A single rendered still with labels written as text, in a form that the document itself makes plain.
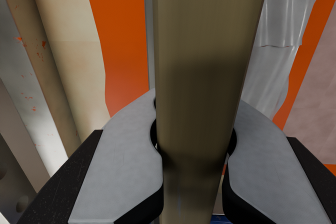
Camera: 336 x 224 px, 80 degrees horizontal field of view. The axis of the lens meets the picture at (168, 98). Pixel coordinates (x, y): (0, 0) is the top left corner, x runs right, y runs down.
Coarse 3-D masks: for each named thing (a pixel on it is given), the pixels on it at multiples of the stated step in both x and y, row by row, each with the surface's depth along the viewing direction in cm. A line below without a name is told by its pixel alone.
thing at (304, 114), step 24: (120, 48) 21; (144, 48) 21; (312, 48) 20; (120, 72) 23; (144, 72) 22; (312, 72) 21; (120, 96) 24; (288, 96) 23; (312, 96) 23; (288, 120) 25; (312, 120) 25; (312, 144) 27
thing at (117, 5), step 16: (96, 0) 19; (112, 0) 19; (128, 0) 19; (320, 0) 18; (96, 16) 19; (112, 16) 19; (128, 16) 19; (144, 16) 19; (320, 16) 18; (112, 32) 20; (128, 32) 20; (144, 32) 20; (304, 32) 19; (320, 32) 19
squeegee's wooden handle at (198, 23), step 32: (160, 0) 5; (192, 0) 5; (224, 0) 5; (256, 0) 5; (160, 32) 6; (192, 32) 5; (224, 32) 5; (160, 64) 6; (192, 64) 6; (224, 64) 6; (160, 96) 7; (192, 96) 6; (224, 96) 6; (160, 128) 8; (192, 128) 7; (224, 128) 7; (192, 160) 8; (224, 160) 9; (192, 192) 9
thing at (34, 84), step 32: (0, 0) 16; (32, 0) 19; (0, 32) 17; (32, 32) 19; (0, 64) 19; (32, 64) 19; (32, 96) 21; (64, 96) 24; (32, 128) 23; (64, 128) 25; (64, 160) 26
